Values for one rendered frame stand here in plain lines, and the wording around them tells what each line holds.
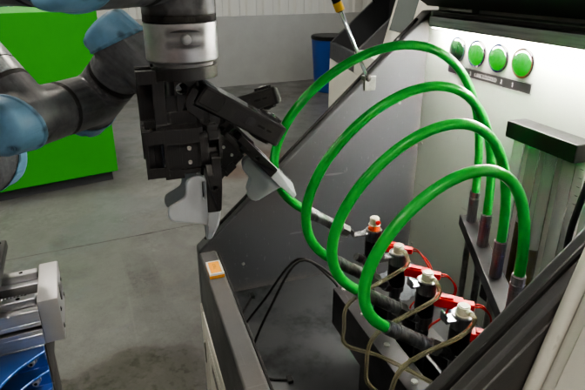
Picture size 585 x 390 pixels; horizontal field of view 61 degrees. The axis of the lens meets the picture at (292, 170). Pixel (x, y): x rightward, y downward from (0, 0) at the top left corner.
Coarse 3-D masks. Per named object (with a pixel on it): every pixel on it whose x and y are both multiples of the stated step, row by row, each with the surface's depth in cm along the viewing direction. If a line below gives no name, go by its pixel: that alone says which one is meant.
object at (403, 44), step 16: (368, 48) 72; (384, 48) 72; (400, 48) 73; (416, 48) 74; (432, 48) 75; (336, 64) 72; (352, 64) 72; (320, 80) 71; (464, 80) 79; (304, 96) 71; (288, 112) 72; (288, 128) 72; (480, 144) 84; (272, 160) 73; (480, 160) 86; (480, 192) 88
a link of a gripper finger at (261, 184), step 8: (248, 160) 71; (248, 168) 72; (256, 168) 72; (248, 176) 72; (256, 176) 72; (264, 176) 72; (272, 176) 71; (280, 176) 71; (256, 184) 72; (264, 184) 72; (272, 184) 72; (280, 184) 72; (288, 184) 73; (248, 192) 72; (256, 192) 72; (264, 192) 72; (288, 192) 73
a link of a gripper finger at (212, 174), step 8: (216, 144) 54; (216, 152) 54; (216, 160) 53; (208, 168) 53; (216, 168) 53; (208, 176) 53; (216, 176) 54; (208, 184) 54; (216, 184) 54; (208, 192) 55; (216, 192) 54; (208, 200) 56; (216, 200) 55; (208, 208) 56; (216, 208) 56
